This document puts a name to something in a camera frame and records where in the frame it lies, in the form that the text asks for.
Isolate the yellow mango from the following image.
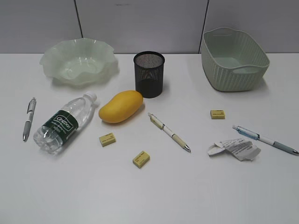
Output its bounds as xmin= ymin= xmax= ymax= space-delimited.
xmin=99 ymin=90 xmax=143 ymax=123

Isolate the white waste paper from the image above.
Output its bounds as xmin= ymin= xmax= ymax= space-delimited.
xmin=207 ymin=138 xmax=261 ymax=161

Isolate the clear water bottle green label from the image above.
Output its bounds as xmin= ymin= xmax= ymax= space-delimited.
xmin=33 ymin=91 xmax=97 ymax=154

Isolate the grey white pen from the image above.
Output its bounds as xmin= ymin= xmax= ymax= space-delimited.
xmin=22 ymin=97 xmax=36 ymax=142

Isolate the cream white pen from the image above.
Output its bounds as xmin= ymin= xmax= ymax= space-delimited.
xmin=148 ymin=113 xmax=191 ymax=153

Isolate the black mesh pen holder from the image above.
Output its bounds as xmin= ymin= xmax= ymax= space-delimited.
xmin=133 ymin=51 xmax=165 ymax=98

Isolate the yellow eraser front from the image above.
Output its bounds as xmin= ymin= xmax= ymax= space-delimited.
xmin=133 ymin=151 xmax=150 ymax=168

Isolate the yellow eraser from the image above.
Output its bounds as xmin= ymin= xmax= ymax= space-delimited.
xmin=210 ymin=110 xmax=226 ymax=119
xmin=99 ymin=133 xmax=116 ymax=147
xmin=133 ymin=151 xmax=150 ymax=168

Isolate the yellow eraser left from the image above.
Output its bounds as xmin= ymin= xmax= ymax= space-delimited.
xmin=99 ymin=133 xmax=116 ymax=147

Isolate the yellow eraser right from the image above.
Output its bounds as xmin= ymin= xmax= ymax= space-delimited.
xmin=210 ymin=110 xmax=226 ymax=119

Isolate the pale green wavy glass plate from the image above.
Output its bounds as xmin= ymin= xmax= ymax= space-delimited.
xmin=39 ymin=38 xmax=120 ymax=88

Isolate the light green plastic basket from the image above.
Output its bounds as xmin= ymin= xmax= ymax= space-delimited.
xmin=201 ymin=27 xmax=270 ymax=92

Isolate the blue grey pen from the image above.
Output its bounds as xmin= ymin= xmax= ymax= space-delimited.
xmin=232 ymin=125 xmax=299 ymax=155

